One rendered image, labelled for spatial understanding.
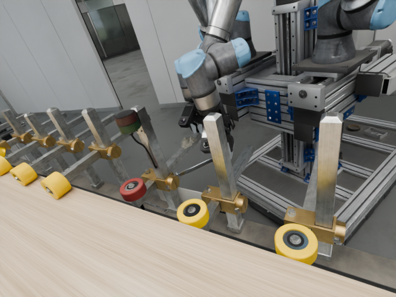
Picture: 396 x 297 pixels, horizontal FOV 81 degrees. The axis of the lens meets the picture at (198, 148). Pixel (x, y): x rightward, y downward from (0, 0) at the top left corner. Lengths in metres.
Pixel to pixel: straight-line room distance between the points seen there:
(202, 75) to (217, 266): 0.45
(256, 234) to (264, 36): 2.69
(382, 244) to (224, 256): 1.31
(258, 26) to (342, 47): 2.20
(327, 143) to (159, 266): 0.42
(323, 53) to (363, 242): 1.10
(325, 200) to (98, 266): 0.53
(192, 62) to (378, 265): 0.68
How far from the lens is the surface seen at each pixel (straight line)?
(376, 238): 1.74
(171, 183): 0.79
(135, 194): 0.76
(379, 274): 0.77
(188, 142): 0.98
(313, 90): 0.96
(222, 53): 0.65
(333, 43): 1.05
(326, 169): 0.53
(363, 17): 0.94
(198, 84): 0.63
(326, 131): 0.48
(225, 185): 0.66
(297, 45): 1.26
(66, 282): 0.65
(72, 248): 0.71
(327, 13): 1.03
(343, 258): 0.77
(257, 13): 3.17
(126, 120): 0.66
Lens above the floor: 1.33
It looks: 31 degrees down
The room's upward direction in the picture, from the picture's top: 16 degrees counter-clockwise
